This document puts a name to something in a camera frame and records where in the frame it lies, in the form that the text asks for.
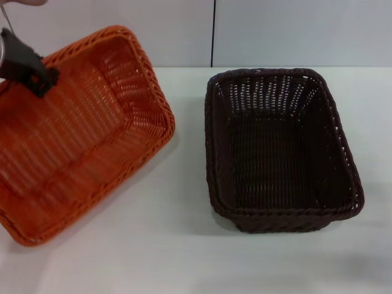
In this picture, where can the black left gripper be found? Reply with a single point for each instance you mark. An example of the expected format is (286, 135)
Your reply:
(18, 55)

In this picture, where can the orange woven basket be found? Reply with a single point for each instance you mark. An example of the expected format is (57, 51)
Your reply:
(92, 128)

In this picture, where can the dark brown woven basket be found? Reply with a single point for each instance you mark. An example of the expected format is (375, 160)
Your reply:
(275, 147)

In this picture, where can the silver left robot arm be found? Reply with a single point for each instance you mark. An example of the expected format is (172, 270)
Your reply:
(2, 50)

